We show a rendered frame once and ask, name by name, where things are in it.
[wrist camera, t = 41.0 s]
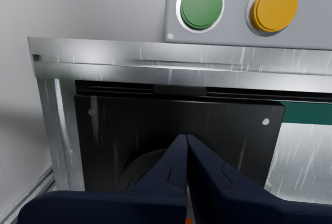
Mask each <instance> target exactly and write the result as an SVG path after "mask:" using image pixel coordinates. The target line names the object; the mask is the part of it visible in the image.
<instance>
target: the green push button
mask: <svg viewBox="0 0 332 224"><path fill-rule="evenodd" d="M222 7H223V0H181V3H180V13H181V17H182V19H183V21H184V22H185V23H186V24H187V25H188V26H189V27H191V28H194V29H204V28H207V27H208V26H210V25H212V24H213V23H214V22H215V21H216V20H217V19H218V18H219V16H220V14H221V12H222Z"/></svg>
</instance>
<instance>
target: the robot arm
mask: <svg viewBox="0 0 332 224"><path fill-rule="evenodd" d="M186 178H187V181H188V186H189V191H190V197H191V202H192V207H193V213H194V218H195V223H196V224H332V205H331V204H320V203H308V202H297V201H288V200H284V199H281V198H279V197H277V196H275V195H273V194H271V193H270V192H268V191H267V190H265V189H264V188H262V187H261V186H259V185H258V184H256V183H255V182H253V181H252V180H250V179H249V178H247V177H246V176H244V175H243V174H242V173H240V172H239V171H237V170H236V169H235V168H233V167H232V166H231V165H230V164H228V163H227V162H226V161H225V160H223V159H222V158H221V157H220V156H218V155H217V154H216V153H215V152H213V151H212V150H211V149H210V148H208V147H207V146H206V145H205V144H203V143H202V142H201V141H200V140H198V139H197V138H196V137H195V136H193V135H190V134H187V135H185V134H179V135H178V136H177V137H176V139H175V140H174V141H173V143H172V144H171V145H170V147H169V148H168V149H167V151H166V152H165V153H164V155H163V156H162V157H161V159H160V160H159V161H158V162H157V164H156V165H155V166H154V167H153V168H152V169H151V170H150V171H149V172H148V173H147V174H146V175H145V176H144V177H143V178H142V179H141V180H140V181H139V182H138V183H137V184H136V185H134V186H133V187H132V188H131V189H129V190H127V191H70V190H56V191H51V192H47V193H44V194H41V195H39V196H37V197H35V198H34V199H32V200H30V201H29V202H28V203H26V204H25V205H24V206H23V207H22V208H21V210H20V212H19V214H18V218H17V222H18V224H185V222H186V213H187V202H186V199H185V189H186Z"/></svg>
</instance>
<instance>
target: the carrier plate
mask: <svg viewBox="0 0 332 224"><path fill-rule="evenodd" d="M74 102H75V110H76V119H77V127H78V135H79V143H80V151H81V160H82V168H83V179H84V187H85V191H116V189H117V184H118V180H119V178H120V175H121V173H122V170H123V168H124V166H125V164H126V162H127V161H128V159H129V158H130V157H131V156H132V155H133V154H134V153H135V152H136V151H138V150H139V149H140V148H142V147H144V146H146V145H148V144H151V143H153V142H157V141H162V140H175V139H176V137H177V136H178V135H179V134H185V135H187V134H190V135H193V136H195V137H196V138H197V139H198V140H200V141H201V142H202V143H203V144H205V145H206V146H207V147H208V148H210V149H211V150H212V151H213V152H215V153H216V154H217V155H218V156H220V157H221V158H222V159H223V160H225V161H226V162H227V163H228V164H230V165H231V166H232V167H233V168H235V169H236V170H237V171H239V172H240V173H242V174H243V175H244V176H246V177H247V178H249V179H250V180H252V181H253V182H255V183H256V184H258V185H259V186H261V187H262V188H264V187H265V184H266V180H267V176H268V173H269V169H270V165H271V162H272V158H273V154H274V150H275V147H276V143H277V139H278V136H279V132H280V128H281V124H282V121H283V117H284V113H285V110H286V106H285V105H283V104H281V103H279V102H277V101H272V100H253V99H233V98H214V97H195V96H176V95H156V94H137V93H118V92H98V91H81V92H79V93H77V94H75V95H74Z"/></svg>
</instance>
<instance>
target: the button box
mask: <svg viewBox="0 0 332 224"><path fill-rule="evenodd" d="M253 2H254V0H223V7H222V12H221V14H220V16H219V18H218V19H217V20H216V21H215V22H214V23H213V24H212V25H210V26H208V27H207V28H204V29H194V28H191V27H189V26H188V25H187V24H186V23H185V22H184V21H183V19H182V17H181V13H180V3H181V0H166V7H165V32H164V41H165V42H166V43H169V44H191V45H221V46H243V47H264V48H285V49H306V50H328V51H332V0H298V7H297V12H296V15H295V17H294V18H293V20H292V21H291V22H290V23H289V24H288V25H287V26H286V27H285V28H283V29H281V30H278V31H274V32H262V31H260V30H258V29H257V28H255V27H254V25H253V23H252V21H251V18H250V10H251V6H252V3H253Z"/></svg>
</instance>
